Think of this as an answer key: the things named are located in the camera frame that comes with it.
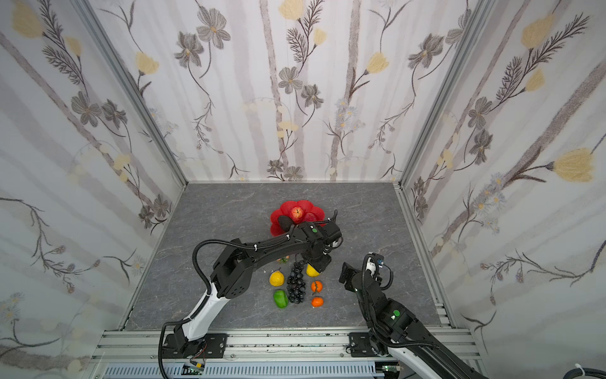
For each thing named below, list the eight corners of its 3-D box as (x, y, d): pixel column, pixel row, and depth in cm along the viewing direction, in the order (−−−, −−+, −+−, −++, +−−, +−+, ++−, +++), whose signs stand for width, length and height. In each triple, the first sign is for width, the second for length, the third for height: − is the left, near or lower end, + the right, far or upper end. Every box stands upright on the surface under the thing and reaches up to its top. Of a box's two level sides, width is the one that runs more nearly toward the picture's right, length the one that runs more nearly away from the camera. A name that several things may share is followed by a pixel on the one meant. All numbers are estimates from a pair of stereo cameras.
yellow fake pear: (273, 290, 87) (272, 286, 84) (268, 278, 90) (267, 274, 87) (286, 283, 89) (286, 279, 86) (280, 271, 92) (280, 268, 89)
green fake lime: (274, 308, 83) (273, 305, 81) (275, 292, 86) (274, 290, 84) (288, 308, 83) (287, 305, 81) (288, 292, 86) (288, 290, 84)
